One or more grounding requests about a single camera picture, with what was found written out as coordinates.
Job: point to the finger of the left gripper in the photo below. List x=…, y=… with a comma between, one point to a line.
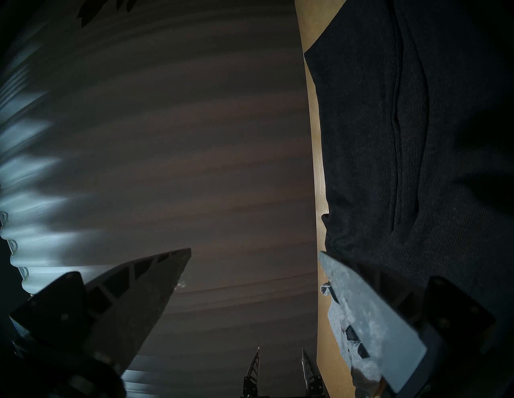
x=312, y=377
x=253, y=373

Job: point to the grey shorts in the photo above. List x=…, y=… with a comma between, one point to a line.
x=339, y=325

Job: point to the black shorts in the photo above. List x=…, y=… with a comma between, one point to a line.
x=401, y=140

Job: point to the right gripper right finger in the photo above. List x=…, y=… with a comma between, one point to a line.
x=373, y=321

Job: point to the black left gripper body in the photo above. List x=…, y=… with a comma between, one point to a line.
x=281, y=396

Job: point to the tall dark leafy plant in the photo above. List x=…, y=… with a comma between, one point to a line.
x=90, y=10

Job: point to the brown pleated curtain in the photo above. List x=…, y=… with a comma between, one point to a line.
x=180, y=140

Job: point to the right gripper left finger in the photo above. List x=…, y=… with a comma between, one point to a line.
x=132, y=309

